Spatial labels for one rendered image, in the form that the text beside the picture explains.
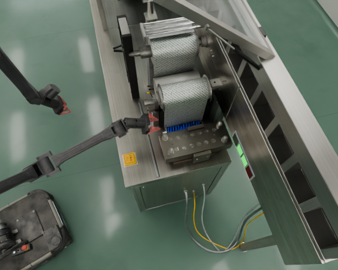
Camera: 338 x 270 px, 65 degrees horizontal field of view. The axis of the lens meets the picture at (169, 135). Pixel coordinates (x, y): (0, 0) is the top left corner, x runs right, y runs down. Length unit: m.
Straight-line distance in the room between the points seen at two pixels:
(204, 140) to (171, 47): 0.54
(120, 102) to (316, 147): 1.26
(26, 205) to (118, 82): 1.24
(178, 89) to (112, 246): 1.54
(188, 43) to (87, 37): 2.33
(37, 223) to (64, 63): 1.86
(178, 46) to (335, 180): 0.94
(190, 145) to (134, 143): 0.36
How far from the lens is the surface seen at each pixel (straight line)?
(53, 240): 2.22
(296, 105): 1.00
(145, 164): 1.60
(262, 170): 1.23
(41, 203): 2.41
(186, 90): 1.36
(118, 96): 1.85
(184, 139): 1.52
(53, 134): 2.90
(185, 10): 0.77
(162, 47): 1.42
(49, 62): 3.48
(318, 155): 0.93
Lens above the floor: 2.39
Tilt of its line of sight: 63 degrees down
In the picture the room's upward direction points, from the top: 3 degrees clockwise
